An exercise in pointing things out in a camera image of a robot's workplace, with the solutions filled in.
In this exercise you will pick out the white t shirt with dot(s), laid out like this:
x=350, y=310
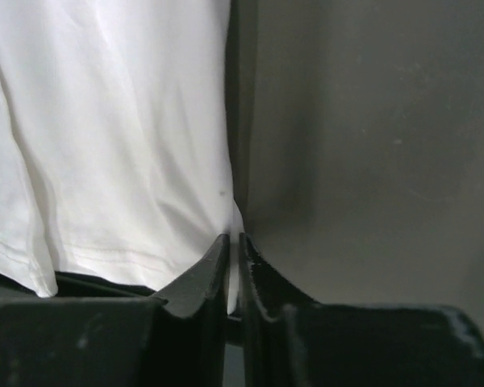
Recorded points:
x=113, y=140

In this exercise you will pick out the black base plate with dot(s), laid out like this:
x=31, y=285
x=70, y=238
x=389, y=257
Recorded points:
x=76, y=285

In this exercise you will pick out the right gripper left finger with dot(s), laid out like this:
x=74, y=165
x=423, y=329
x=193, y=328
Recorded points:
x=175, y=337

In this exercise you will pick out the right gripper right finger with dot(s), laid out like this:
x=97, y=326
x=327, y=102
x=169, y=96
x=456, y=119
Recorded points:
x=290, y=339

